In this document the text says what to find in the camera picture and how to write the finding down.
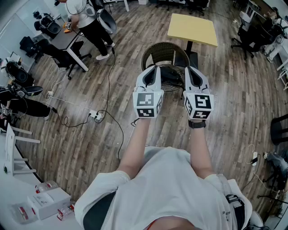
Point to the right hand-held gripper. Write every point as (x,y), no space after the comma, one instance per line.
(202,102)

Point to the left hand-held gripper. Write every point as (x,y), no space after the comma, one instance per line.
(147,100)

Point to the black backpack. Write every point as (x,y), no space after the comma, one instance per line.
(171,75)

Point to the brown wicker chair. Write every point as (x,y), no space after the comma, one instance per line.
(157,48)

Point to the person's right forearm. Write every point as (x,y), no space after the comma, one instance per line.
(199,150)

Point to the person's left forearm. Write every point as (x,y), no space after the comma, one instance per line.
(135,146)

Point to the black office chair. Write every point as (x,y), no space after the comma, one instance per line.
(166,3)
(252,38)
(198,5)
(60,56)

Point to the black wristwatch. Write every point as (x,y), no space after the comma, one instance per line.
(197,124)

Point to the yellow square table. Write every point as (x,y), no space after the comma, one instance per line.
(191,27)

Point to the white power strip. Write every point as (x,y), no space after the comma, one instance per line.
(255,157)
(93,113)

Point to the wooden desk with white legs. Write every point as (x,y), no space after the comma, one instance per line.
(126,5)

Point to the small white box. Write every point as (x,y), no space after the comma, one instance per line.
(142,1)

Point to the white side table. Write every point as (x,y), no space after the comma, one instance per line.
(247,13)

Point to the orange cloth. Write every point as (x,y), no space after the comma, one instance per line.
(67,31)

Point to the black stool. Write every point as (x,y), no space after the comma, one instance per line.
(280,130)

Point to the small white power adapter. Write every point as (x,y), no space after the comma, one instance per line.
(50,93)

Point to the white t-shirt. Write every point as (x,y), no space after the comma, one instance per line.
(168,191)

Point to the black bag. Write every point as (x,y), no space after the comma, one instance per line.
(29,45)

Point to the white stool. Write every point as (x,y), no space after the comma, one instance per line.
(10,146)

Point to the white cardboard box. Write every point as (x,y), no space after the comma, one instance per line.
(51,204)

